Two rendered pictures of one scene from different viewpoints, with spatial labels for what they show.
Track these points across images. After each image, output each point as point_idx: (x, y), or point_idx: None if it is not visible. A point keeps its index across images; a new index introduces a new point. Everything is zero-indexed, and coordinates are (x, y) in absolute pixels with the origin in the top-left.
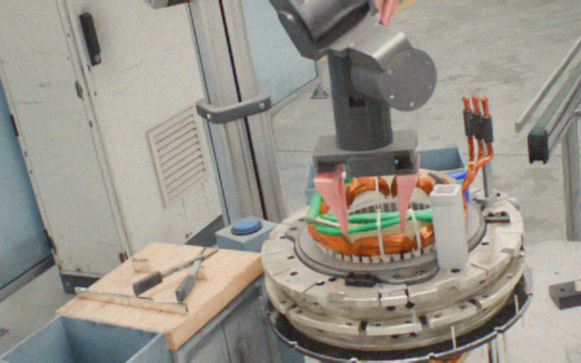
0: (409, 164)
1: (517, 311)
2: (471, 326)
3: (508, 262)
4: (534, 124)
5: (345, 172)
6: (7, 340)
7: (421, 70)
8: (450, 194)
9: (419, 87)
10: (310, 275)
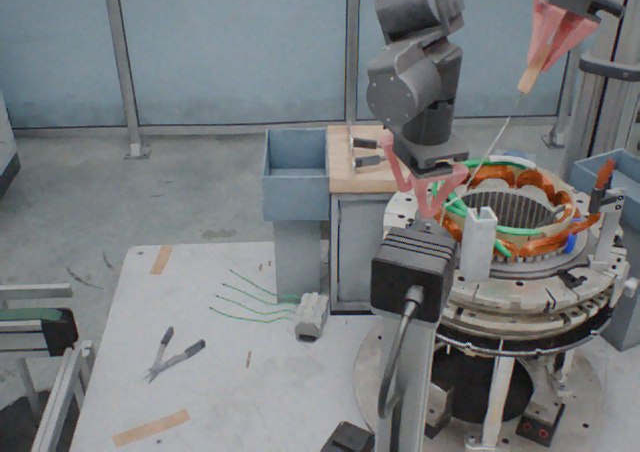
0: (426, 170)
1: (499, 349)
2: (457, 326)
3: (505, 307)
4: None
5: (524, 160)
6: (563, 153)
7: (401, 98)
8: (474, 219)
9: (397, 110)
10: (410, 207)
